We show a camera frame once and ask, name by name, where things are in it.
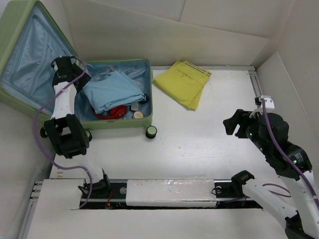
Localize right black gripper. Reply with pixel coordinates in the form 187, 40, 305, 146
222, 108, 270, 154

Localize light blue cloth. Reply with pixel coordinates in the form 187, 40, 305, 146
83, 71, 145, 114

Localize yellow shorts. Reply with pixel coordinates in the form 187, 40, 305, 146
154, 60, 212, 111

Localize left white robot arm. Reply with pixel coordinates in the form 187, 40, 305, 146
40, 56, 112, 198

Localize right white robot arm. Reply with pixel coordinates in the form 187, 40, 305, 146
223, 109, 319, 239

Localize green suitcase blue lining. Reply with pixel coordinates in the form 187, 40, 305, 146
0, 0, 153, 130

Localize red black headphones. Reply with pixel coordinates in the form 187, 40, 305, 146
92, 105, 127, 120

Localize white black rectangular box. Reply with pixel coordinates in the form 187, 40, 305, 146
130, 102, 140, 112

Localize beige round compact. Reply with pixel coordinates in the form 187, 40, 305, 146
133, 111, 144, 119

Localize dark blue round tin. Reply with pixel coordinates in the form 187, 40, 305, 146
139, 94, 150, 106

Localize white foam base cover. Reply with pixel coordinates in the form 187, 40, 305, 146
126, 179, 217, 208

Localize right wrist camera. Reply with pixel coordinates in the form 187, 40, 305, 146
255, 95, 275, 113

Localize black metal base rail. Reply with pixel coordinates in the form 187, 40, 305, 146
80, 178, 260, 210

